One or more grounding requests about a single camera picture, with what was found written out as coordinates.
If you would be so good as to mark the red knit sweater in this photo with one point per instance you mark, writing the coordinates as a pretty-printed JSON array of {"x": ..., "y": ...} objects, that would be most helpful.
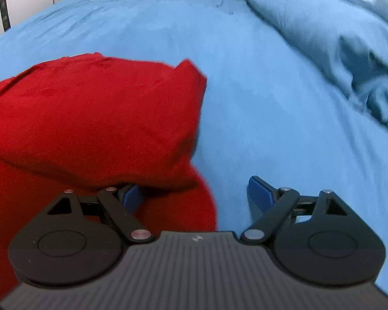
[{"x": 90, "y": 122}]

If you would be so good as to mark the blue duvet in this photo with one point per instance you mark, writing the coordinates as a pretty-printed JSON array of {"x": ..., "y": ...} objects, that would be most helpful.
[{"x": 347, "y": 43}]

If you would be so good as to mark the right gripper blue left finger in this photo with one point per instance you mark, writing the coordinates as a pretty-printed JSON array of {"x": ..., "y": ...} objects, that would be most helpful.
[{"x": 128, "y": 196}]

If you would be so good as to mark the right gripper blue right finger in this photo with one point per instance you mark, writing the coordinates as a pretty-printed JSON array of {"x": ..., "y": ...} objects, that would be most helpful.
[{"x": 261, "y": 196}]

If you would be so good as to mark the blue bed sheet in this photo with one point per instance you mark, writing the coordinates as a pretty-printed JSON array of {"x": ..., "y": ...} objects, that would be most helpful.
[{"x": 268, "y": 111}]

